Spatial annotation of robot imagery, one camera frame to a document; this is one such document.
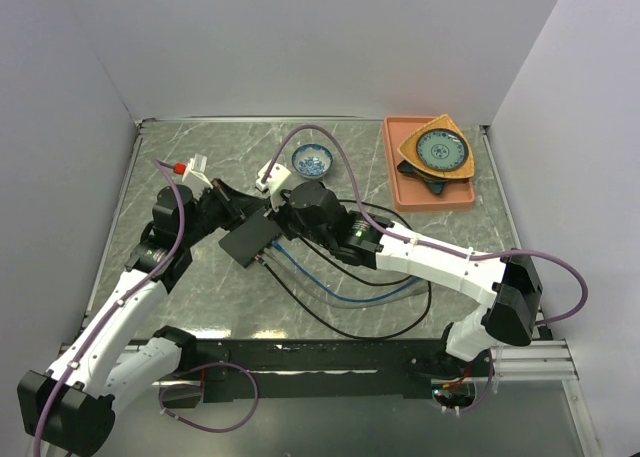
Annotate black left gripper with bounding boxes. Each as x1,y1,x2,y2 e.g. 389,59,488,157
181,177,265,247

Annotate black network switch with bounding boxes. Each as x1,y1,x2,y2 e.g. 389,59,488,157
219,213,280,268

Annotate blue ethernet cable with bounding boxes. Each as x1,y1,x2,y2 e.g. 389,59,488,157
272,241,421,303

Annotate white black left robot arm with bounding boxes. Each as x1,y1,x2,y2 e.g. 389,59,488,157
17,179,265,456

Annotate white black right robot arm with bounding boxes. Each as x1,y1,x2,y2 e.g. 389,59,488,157
269,181,542,376

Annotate blue white porcelain bowl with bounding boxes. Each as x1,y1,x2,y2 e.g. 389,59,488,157
291,143,333,179

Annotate pink plastic tray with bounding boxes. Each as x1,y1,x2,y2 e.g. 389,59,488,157
382,114,475,213

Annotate dark blue triangular plate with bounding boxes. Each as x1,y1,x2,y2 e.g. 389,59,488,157
396,160,468,196

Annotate teal round patterned plate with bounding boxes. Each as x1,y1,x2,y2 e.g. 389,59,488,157
416,128,469,172

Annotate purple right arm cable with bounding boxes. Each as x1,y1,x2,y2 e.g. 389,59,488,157
259,124,589,326

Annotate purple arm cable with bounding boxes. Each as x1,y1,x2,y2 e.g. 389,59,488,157
259,124,589,326
32,158,187,457

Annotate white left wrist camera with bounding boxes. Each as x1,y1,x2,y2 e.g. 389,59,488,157
170,153,213,196

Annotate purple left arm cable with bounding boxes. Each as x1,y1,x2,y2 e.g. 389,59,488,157
32,158,187,457

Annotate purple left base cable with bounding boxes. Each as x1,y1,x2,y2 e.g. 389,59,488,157
158,360,260,433

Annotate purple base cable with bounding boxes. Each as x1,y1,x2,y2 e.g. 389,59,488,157
158,360,260,433
439,364,499,418

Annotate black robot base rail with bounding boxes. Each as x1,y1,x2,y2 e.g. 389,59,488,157
137,323,496,403

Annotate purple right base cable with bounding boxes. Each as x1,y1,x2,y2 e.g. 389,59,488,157
439,364,499,418

